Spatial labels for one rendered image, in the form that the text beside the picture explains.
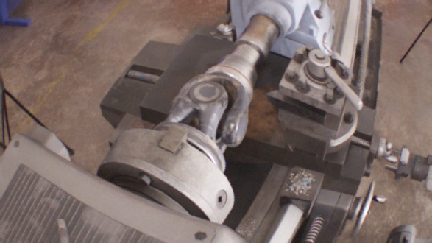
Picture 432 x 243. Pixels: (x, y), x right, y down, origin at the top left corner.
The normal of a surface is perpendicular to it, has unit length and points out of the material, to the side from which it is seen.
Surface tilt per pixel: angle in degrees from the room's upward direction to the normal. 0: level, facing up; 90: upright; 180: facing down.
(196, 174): 38
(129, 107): 0
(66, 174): 0
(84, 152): 0
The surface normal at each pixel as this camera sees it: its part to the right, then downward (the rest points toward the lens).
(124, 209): -0.04, -0.70
